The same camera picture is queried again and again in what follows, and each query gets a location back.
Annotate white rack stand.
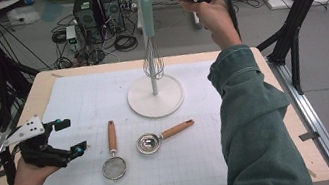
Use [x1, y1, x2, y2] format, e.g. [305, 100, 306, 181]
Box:
[111, 0, 189, 123]

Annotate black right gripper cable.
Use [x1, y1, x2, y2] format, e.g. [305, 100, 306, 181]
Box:
[217, 0, 243, 42]

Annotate white metal stand leg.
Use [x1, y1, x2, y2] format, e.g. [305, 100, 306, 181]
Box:
[191, 9, 205, 31]

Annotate wooden-handled metal scoop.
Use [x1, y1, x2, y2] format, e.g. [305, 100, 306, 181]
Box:
[133, 118, 200, 158]

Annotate person's right hand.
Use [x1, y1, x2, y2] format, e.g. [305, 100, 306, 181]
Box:
[178, 0, 244, 57]

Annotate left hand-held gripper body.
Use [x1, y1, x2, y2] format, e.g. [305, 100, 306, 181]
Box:
[0, 110, 71, 177]

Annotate black computer tower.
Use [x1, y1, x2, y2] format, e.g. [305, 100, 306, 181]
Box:
[97, 0, 127, 36]
[70, 0, 107, 48]

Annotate clear plastic bag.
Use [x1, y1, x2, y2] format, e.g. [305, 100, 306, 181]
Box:
[6, 4, 42, 28]

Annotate white grid mat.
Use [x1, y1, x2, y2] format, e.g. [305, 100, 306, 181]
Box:
[10, 50, 240, 185]

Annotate black cable coil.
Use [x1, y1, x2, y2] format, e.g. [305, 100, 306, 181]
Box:
[113, 31, 140, 54]

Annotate small white power unit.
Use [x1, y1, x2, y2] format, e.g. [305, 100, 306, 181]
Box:
[63, 24, 80, 54]

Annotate wooden-handled mesh strainer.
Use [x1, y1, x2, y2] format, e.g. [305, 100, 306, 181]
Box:
[93, 118, 130, 184]

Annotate whisk with mint handle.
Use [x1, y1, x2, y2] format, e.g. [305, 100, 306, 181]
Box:
[131, 0, 168, 84]

